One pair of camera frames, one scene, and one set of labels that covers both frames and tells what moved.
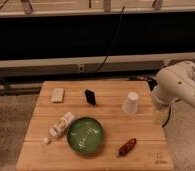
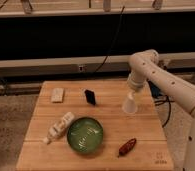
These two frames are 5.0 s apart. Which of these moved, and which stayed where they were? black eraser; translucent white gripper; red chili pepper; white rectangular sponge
Moved: translucent white gripper
Stayed: black eraser; white rectangular sponge; red chili pepper
